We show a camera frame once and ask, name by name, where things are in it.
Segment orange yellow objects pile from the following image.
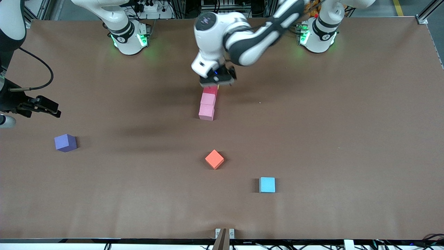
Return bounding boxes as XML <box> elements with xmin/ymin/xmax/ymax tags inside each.
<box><xmin>304</xmin><ymin>0</ymin><xmax>321</xmax><ymax>18</ymax></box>

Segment brown table cover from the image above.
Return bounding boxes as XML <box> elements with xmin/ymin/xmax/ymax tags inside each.
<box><xmin>0</xmin><ymin>17</ymin><xmax>444</xmax><ymax>240</ymax></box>

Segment white power strip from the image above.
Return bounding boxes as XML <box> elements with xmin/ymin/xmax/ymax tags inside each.
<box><xmin>137</xmin><ymin>2</ymin><xmax>167</xmax><ymax>13</ymax></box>

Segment aluminium frame profile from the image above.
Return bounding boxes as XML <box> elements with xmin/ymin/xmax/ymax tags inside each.
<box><xmin>416</xmin><ymin>0</ymin><xmax>444</xmax><ymax>25</ymax></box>

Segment black cable bundle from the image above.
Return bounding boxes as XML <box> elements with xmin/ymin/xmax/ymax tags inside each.
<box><xmin>371</xmin><ymin>233</ymin><xmax>444</xmax><ymax>250</ymax></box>

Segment light blue foam cube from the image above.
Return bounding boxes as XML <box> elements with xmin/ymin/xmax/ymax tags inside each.
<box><xmin>259</xmin><ymin>177</ymin><xmax>276</xmax><ymax>193</ymax></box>

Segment orange foam cube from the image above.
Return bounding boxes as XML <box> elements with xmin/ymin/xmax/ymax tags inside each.
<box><xmin>205</xmin><ymin>149</ymin><xmax>224</xmax><ymax>170</ymax></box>

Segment brown camera stand pole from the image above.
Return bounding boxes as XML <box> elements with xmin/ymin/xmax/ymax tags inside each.
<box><xmin>212</xmin><ymin>228</ymin><xmax>230</xmax><ymax>250</ymax></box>

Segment purple foam cube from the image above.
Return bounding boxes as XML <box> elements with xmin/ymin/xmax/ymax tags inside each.
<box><xmin>54</xmin><ymin>134</ymin><xmax>77</xmax><ymax>153</ymax></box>

